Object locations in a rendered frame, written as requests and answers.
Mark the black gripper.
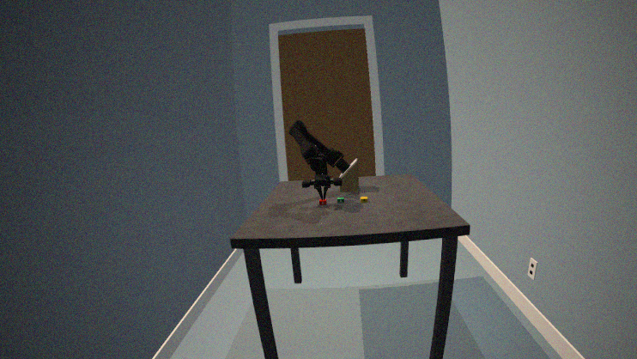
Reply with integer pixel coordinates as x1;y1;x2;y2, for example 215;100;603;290
302;168;342;201

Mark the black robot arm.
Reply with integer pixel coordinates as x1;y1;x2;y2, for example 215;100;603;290
288;120;351;186

